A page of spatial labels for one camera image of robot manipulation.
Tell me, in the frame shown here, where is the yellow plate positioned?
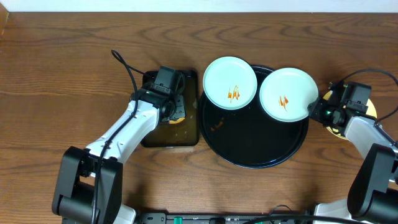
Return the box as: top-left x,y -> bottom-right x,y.
323,91 -> 377,140

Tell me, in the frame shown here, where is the light blue plate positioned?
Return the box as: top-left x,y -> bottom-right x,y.
203,57 -> 257,110
259,68 -> 318,123

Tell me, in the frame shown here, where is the yellow green scrub sponge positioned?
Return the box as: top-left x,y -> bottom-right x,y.
169,118 -> 185,124

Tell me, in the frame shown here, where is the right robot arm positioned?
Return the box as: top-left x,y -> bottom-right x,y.
308,82 -> 397,223

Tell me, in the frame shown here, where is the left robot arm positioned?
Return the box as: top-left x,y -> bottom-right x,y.
52,67 -> 187,223

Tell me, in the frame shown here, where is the black rectangular water tray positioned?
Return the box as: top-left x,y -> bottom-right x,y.
141,70 -> 199,147

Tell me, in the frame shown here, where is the round black serving tray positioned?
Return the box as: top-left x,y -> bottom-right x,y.
198,64 -> 310,169

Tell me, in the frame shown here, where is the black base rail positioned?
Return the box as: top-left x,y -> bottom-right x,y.
136,211 -> 315,224

